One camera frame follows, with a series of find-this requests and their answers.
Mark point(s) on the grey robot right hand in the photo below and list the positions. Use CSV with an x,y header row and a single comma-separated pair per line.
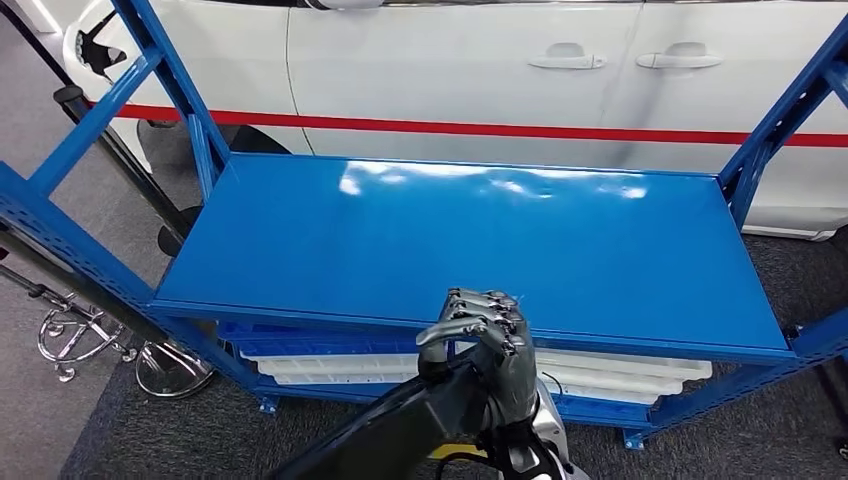
x,y
513,358

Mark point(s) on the black plastic plate frame part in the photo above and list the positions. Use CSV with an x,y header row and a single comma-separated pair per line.
x,y
397,430

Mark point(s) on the blue metal shelf rack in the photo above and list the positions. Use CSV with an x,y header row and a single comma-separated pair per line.
x,y
397,238

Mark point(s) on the yellow floor tape square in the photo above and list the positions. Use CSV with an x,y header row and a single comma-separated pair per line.
x,y
457,452

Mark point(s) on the blue plastic crate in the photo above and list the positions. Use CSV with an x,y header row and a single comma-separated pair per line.
x,y
318,346

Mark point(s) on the white car with red stripe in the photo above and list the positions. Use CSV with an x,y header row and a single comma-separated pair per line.
x,y
464,79

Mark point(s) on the black stool with chrome base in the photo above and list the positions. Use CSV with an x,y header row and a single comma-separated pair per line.
x,y
73,331

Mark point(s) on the chrome stanchion post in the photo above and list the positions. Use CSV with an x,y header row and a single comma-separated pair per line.
x,y
172,371

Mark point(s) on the stanchion post with black top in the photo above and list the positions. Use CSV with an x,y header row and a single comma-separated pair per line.
x,y
126,159

